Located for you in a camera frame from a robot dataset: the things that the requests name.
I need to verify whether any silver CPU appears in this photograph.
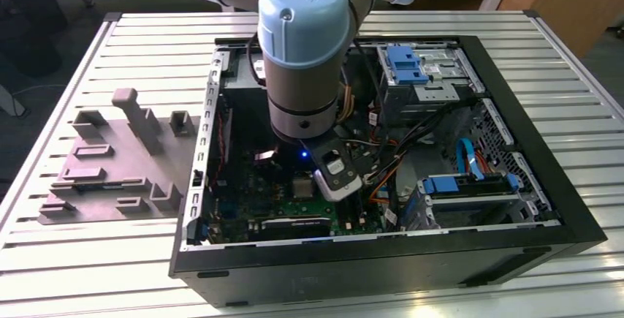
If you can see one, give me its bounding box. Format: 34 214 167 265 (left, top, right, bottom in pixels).
291 178 313 199

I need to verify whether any green motherboard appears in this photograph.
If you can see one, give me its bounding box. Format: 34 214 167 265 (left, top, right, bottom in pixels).
211 145 386 242

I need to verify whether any black case fan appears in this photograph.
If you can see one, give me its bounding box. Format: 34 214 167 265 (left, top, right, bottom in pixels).
213 94 234 187

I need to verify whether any grey power supply unit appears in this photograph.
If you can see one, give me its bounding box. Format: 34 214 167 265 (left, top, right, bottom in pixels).
221 49 271 140

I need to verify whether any black graphics card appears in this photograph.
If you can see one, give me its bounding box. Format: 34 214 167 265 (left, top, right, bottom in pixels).
257 216 331 241

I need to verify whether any black RAM stick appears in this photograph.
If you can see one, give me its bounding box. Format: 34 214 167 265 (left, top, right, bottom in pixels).
339 189 366 224

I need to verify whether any hard disk in blue carrier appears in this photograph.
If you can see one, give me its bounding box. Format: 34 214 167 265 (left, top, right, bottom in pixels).
421 173 519 198

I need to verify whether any black PC case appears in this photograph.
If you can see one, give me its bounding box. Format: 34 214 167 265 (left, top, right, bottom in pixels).
167 34 607 308

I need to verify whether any grey parts rack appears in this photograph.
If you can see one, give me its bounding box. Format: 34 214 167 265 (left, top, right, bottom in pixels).
37 87 201 226

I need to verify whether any metal drive cage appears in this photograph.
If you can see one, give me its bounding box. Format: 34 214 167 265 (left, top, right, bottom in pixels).
374 45 486 125

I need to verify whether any blue drive latch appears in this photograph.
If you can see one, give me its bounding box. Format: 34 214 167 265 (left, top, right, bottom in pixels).
383 45 422 86

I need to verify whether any metal disk bay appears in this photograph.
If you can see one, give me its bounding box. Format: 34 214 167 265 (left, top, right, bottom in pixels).
398 175 561 231

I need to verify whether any green RAM stick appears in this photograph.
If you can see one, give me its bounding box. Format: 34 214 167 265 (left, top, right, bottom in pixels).
71 183 125 192

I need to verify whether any wooden cabinet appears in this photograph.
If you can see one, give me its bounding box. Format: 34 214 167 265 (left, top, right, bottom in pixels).
498 0 624 58

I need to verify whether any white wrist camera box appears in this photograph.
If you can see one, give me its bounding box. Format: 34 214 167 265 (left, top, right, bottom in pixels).
301 137 363 202

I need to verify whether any yellow wire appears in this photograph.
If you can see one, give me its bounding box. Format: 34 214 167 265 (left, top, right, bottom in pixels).
339 83 354 121

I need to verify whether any orange wire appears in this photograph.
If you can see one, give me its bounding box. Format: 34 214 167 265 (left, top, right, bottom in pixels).
367 156 398 209

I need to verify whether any black cable bundle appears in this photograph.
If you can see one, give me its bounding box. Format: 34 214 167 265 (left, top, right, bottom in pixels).
362 96 481 187

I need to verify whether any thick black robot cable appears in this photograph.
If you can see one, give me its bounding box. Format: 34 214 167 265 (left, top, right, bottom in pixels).
245 34 266 88

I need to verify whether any blue wire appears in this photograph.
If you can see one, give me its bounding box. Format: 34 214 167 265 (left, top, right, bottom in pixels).
454 138 486 182

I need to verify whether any red wire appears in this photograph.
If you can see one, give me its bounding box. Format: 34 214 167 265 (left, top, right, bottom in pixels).
477 149 494 177

